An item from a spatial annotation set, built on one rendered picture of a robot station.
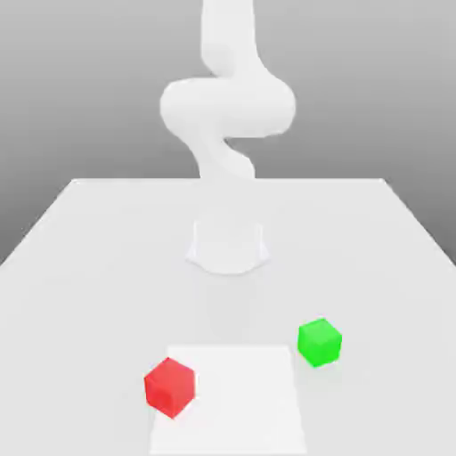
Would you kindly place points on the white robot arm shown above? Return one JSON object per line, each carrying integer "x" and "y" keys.
{"x": 228, "y": 107}

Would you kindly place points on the small green cube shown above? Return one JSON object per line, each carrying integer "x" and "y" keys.
{"x": 319, "y": 342}

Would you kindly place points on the small red cube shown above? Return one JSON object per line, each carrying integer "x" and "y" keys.
{"x": 169, "y": 387}

